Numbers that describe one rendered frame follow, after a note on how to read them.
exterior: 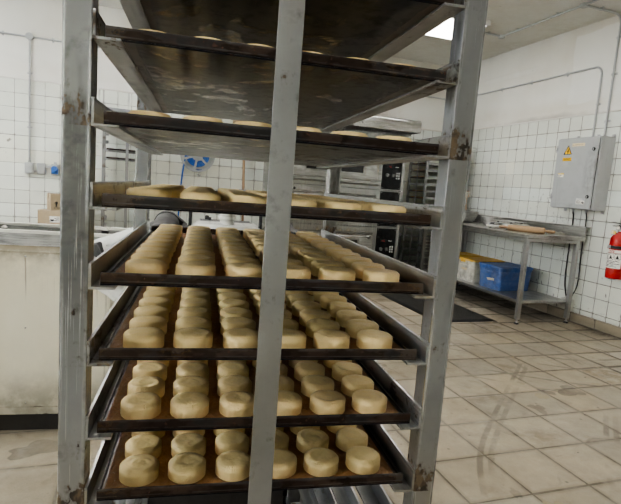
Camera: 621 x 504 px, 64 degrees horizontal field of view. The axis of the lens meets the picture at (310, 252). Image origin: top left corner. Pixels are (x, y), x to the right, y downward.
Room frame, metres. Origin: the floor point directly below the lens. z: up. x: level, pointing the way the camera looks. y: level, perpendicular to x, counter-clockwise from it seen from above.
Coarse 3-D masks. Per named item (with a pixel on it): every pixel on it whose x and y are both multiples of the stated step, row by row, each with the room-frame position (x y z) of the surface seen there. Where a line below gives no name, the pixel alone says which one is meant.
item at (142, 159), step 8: (136, 152) 1.14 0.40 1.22; (144, 152) 1.14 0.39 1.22; (136, 160) 1.14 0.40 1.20; (144, 160) 1.14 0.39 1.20; (136, 168) 1.14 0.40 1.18; (144, 168) 1.14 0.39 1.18; (136, 176) 1.14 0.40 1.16; (144, 176) 1.14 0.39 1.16; (136, 216) 1.14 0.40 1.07; (144, 216) 1.14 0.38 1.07; (136, 224) 1.14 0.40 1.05
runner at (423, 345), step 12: (360, 300) 0.92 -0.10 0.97; (372, 312) 0.85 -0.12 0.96; (384, 312) 0.80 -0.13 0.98; (384, 324) 0.79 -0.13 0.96; (396, 324) 0.74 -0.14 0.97; (396, 336) 0.74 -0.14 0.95; (408, 336) 0.70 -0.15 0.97; (408, 348) 0.69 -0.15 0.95; (420, 348) 0.66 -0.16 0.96; (408, 360) 0.64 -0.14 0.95; (420, 360) 0.65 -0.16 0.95
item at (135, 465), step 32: (128, 448) 0.65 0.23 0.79; (160, 448) 0.67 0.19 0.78; (192, 448) 0.66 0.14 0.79; (224, 448) 0.68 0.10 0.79; (288, 448) 0.72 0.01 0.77; (320, 448) 0.69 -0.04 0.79; (352, 448) 0.70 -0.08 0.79; (128, 480) 0.59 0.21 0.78; (160, 480) 0.61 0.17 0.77; (192, 480) 0.61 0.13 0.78; (224, 480) 0.62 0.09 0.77
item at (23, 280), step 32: (0, 256) 2.06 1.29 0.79; (32, 256) 2.09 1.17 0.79; (0, 288) 2.06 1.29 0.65; (32, 288) 2.09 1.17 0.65; (0, 320) 2.06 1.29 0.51; (32, 320) 2.09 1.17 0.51; (96, 320) 2.14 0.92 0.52; (0, 352) 2.06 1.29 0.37; (32, 352) 2.09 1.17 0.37; (0, 384) 2.06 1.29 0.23; (32, 384) 2.09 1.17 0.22; (96, 384) 2.14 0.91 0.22; (0, 416) 2.09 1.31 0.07; (32, 416) 2.11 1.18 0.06
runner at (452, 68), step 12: (456, 60) 0.64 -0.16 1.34; (456, 72) 0.64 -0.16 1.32; (432, 84) 0.65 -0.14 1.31; (444, 84) 0.64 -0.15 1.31; (456, 84) 0.64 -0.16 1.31; (408, 96) 0.74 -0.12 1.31; (420, 96) 0.73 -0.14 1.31; (372, 108) 0.87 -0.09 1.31; (384, 108) 0.85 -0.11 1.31; (348, 120) 1.03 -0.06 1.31; (360, 120) 1.02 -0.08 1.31
